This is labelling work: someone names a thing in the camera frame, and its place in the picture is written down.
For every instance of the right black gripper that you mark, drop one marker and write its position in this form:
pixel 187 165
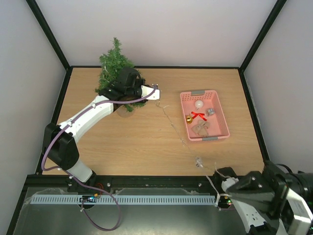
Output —
pixel 277 187

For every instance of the clear battery box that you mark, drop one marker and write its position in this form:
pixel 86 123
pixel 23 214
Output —
pixel 198 162

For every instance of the pink plastic basket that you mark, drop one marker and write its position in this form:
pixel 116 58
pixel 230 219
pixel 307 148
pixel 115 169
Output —
pixel 218 129

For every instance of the clear string lights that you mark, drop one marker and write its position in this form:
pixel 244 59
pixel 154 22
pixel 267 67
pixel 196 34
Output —
pixel 185 144

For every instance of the silver gift box ornament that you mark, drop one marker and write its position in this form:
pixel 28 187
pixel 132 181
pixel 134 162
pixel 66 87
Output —
pixel 210 112

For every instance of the small green christmas tree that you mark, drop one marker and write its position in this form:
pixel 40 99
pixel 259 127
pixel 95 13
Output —
pixel 115 73

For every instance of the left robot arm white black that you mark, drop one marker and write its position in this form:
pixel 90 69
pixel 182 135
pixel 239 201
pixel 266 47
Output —
pixel 60 149

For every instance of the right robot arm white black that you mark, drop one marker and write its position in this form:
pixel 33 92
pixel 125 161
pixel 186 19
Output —
pixel 255 222

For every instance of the burlap bow ornament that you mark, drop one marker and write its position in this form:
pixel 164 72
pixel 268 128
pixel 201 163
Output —
pixel 201 128

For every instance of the red ribbon bow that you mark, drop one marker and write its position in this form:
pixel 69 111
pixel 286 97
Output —
pixel 201 115

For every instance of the white ball ornament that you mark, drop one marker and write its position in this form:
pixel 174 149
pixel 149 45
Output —
pixel 199 104

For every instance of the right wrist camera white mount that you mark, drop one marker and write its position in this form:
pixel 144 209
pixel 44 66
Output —
pixel 297 216

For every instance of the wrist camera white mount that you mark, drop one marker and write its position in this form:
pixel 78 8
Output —
pixel 297 216
pixel 150 93

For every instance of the light blue cable duct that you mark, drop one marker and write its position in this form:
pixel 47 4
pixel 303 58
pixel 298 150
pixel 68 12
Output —
pixel 123 200

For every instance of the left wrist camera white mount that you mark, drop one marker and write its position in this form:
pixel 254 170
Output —
pixel 150 93

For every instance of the black aluminium rail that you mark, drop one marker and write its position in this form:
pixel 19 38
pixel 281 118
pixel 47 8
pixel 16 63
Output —
pixel 198 184

